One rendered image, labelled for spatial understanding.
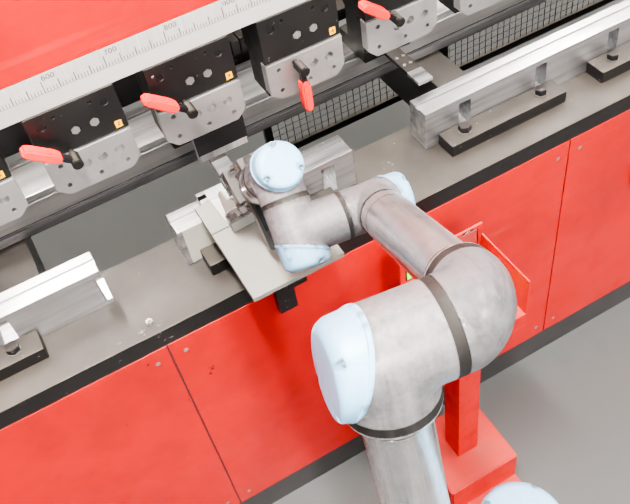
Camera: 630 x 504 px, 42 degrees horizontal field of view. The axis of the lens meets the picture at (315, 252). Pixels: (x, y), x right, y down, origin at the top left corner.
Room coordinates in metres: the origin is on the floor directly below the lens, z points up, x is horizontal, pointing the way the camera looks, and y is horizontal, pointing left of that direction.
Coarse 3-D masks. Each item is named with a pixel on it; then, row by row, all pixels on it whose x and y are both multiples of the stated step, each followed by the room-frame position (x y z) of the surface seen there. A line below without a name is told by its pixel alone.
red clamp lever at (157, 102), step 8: (144, 96) 1.06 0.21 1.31; (152, 96) 1.06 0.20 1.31; (160, 96) 1.07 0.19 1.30; (144, 104) 1.05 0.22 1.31; (152, 104) 1.05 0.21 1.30; (160, 104) 1.05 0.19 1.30; (168, 104) 1.06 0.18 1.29; (176, 104) 1.07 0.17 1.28; (184, 104) 1.09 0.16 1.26; (192, 104) 1.09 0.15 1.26; (176, 112) 1.06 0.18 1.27; (184, 112) 1.07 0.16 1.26; (192, 112) 1.07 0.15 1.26
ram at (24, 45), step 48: (0, 0) 1.04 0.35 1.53; (48, 0) 1.06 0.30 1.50; (96, 0) 1.08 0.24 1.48; (144, 0) 1.10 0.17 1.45; (192, 0) 1.13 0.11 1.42; (288, 0) 1.18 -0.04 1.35; (0, 48) 1.03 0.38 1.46; (48, 48) 1.05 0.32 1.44; (96, 48) 1.07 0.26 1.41; (192, 48) 1.12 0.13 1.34; (48, 96) 1.04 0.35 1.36
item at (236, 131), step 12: (240, 120) 1.17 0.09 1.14; (216, 132) 1.15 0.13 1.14; (228, 132) 1.16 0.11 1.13; (240, 132) 1.17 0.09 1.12; (192, 144) 1.15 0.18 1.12; (204, 144) 1.14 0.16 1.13; (216, 144) 1.15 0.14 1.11; (228, 144) 1.17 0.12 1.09; (240, 144) 1.18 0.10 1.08; (204, 156) 1.15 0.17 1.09
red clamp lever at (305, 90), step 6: (294, 60) 1.17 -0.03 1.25; (300, 60) 1.16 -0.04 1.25; (294, 66) 1.16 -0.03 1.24; (300, 66) 1.15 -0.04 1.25; (306, 66) 1.15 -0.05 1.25; (300, 72) 1.14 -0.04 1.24; (306, 72) 1.14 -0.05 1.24; (300, 78) 1.15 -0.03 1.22; (306, 78) 1.15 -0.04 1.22; (300, 84) 1.15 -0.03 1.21; (306, 84) 1.14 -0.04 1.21; (300, 90) 1.15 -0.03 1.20; (306, 90) 1.14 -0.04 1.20; (300, 96) 1.15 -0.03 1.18; (306, 96) 1.14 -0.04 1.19; (312, 96) 1.15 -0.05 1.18; (306, 102) 1.14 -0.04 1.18; (312, 102) 1.14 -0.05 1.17; (306, 108) 1.14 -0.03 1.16; (312, 108) 1.14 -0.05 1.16
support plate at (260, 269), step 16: (208, 208) 1.11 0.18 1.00; (208, 224) 1.07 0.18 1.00; (224, 224) 1.06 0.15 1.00; (256, 224) 1.04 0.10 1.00; (224, 240) 1.02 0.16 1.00; (240, 240) 1.01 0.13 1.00; (256, 240) 1.00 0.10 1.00; (240, 256) 0.97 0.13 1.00; (256, 256) 0.96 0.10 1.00; (272, 256) 0.96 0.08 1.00; (336, 256) 0.93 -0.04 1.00; (240, 272) 0.93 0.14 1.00; (256, 272) 0.93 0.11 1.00; (272, 272) 0.92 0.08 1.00; (288, 272) 0.91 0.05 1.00; (304, 272) 0.91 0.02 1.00; (256, 288) 0.89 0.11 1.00; (272, 288) 0.88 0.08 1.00
